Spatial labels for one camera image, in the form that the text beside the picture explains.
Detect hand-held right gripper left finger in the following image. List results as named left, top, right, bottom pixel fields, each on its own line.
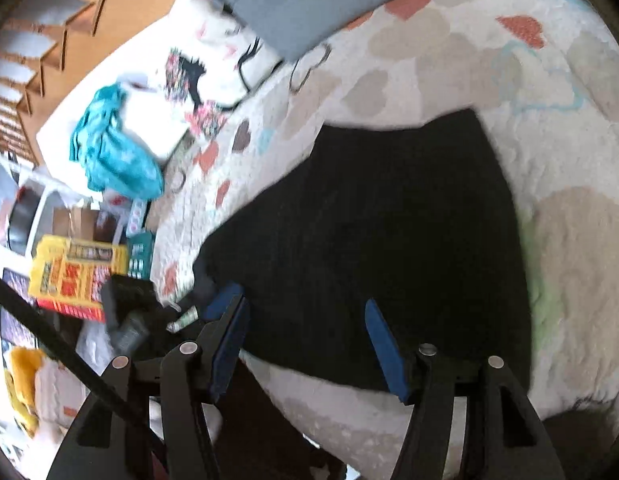
left=46, top=296, right=251, bottom=480

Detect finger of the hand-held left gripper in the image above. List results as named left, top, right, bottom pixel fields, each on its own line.
left=166, top=282, right=244, bottom=333

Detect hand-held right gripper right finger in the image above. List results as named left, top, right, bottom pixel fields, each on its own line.
left=364, top=298, right=557, bottom=480

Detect black pants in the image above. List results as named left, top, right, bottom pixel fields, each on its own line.
left=192, top=108, right=535, bottom=393

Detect green box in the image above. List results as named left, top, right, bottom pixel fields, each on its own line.
left=125, top=230, right=156, bottom=281

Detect yellow printed box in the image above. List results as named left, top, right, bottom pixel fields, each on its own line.
left=28, top=234, right=130, bottom=323

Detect dark maroon cloth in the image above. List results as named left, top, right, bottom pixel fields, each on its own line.
left=229, top=357, right=347, bottom=480

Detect white box with round dots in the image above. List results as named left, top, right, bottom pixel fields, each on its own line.
left=126, top=199, right=150, bottom=236

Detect brown cardboard box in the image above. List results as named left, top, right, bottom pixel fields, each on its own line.
left=52, top=207, right=127, bottom=246

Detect yellow cloth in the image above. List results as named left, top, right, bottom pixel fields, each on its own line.
left=4, top=347, right=47, bottom=436

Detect white shelf unit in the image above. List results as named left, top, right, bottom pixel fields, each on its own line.
left=0, top=160, right=90, bottom=256

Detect teal star-print cloth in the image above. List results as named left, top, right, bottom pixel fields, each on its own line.
left=69, top=85, right=165, bottom=200

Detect white pillow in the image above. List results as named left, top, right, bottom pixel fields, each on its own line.
left=36, top=77, right=190, bottom=171

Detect printed white cushion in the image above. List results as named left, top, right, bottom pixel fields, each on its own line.
left=162, top=0, right=285, bottom=138

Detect heart-patterned quilted bedspread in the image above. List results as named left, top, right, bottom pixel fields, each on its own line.
left=149, top=0, right=619, bottom=480

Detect wooden staircase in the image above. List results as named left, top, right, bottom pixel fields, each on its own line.
left=0, top=0, right=215, bottom=166

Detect grey laptop bag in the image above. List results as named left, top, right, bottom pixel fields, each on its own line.
left=205, top=0, right=457, bottom=61

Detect black cable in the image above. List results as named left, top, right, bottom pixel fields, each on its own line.
left=0, top=270, right=165, bottom=461

